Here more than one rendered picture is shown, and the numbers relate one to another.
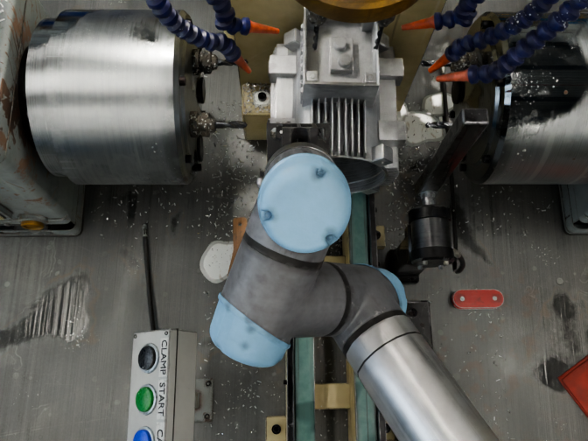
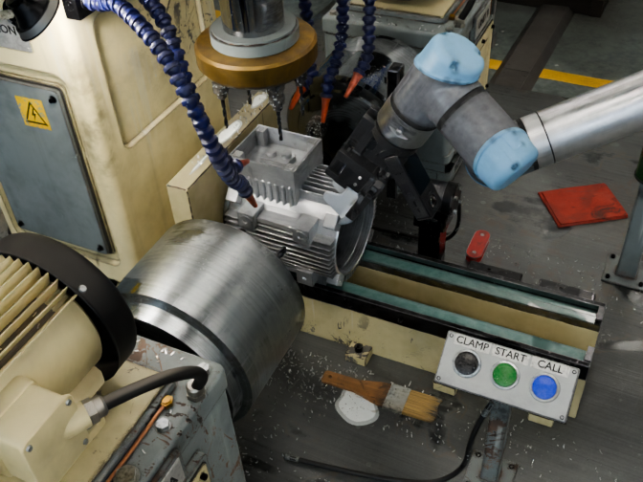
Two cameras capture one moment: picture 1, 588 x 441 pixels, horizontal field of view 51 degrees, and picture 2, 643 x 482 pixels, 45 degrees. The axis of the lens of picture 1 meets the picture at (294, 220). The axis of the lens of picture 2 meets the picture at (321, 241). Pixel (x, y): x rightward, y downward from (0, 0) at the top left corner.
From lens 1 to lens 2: 81 cm
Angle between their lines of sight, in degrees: 42
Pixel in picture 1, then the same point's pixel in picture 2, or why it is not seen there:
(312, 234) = (475, 56)
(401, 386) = (572, 112)
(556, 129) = not seen: hidden behind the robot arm
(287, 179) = (440, 43)
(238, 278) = (476, 124)
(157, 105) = (253, 251)
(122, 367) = not seen: outside the picture
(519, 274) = (467, 220)
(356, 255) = (416, 271)
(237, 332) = (513, 141)
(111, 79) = (211, 266)
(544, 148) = not seen: hidden behind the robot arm
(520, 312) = (498, 230)
